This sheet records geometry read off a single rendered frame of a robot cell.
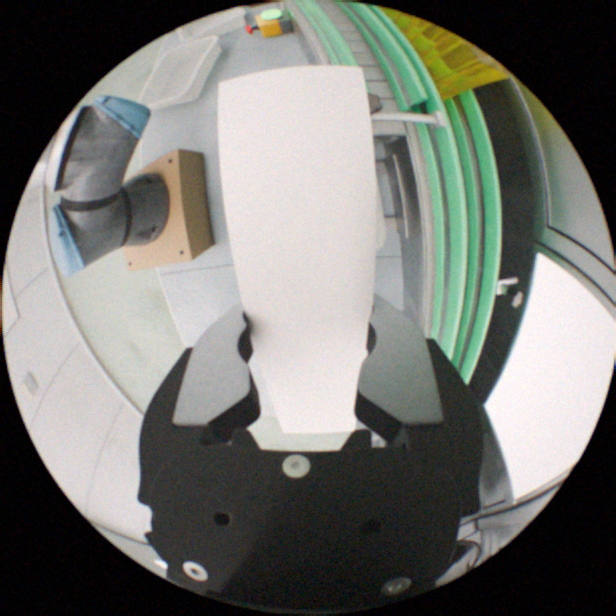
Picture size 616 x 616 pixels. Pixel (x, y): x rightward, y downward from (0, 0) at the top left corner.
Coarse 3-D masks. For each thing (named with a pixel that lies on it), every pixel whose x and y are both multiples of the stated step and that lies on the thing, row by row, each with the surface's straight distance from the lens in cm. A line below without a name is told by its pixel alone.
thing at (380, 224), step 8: (376, 184) 37; (376, 192) 37; (376, 200) 37; (376, 208) 37; (376, 216) 38; (376, 224) 39; (384, 224) 38; (376, 232) 39; (384, 232) 38; (376, 240) 39; (384, 240) 38; (376, 248) 38
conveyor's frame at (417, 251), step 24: (288, 0) 62; (312, 48) 43; (384, 144) 47; (408, 144) 36; (456, 144) 41; (408, 168) 38; (408, 192) 39; (408, 216) 41; (408, 240) 44; (432, 240) 38; (408, 264) 46; (432, 264) 39; (408, 288) 49; (432, 288) 41; (408, 312) 52
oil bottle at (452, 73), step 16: (448, 48) 31; (464, 48) 29; (432, 64) 34; (448, 64) 31; (464, 64) 29; (480, 64) 28; (496, 64) 28; (448, 80) 33; (464, 80) 33; (480, 80) 32; (496, 80) 32; (448, 96) 39
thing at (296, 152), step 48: (240, 96) 10; (288, 96) 10; (336, 96) 10; (240, 144) 10; (288, 144) 9; (336, 144) 9; (240, 192) 9; (288, 192) 9; (336, 192) 9; (240, 240) 10; (288, 240) 9; (336, 240) 9; (240, 288) 10; (288, 288) 10; (336, 288) 10; (288, 336) 11; (336, 336) 11; (288, 384) 14; (336, 384) 14; (288, 432) 20
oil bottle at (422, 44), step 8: (416, 24) 37; (424, 24) 35; (432, 24) 34; (416, 32) 37; (424, 32) 35; (432, 32) 34; (440, 32) 32; (448, 32) 32; (408, 40) 39; (416, 40) 37; (424, 40) 35; (432, 40) 34; (440, 40) 33; (416, 48) 37; (424, 48) 35; (432, 48) 35
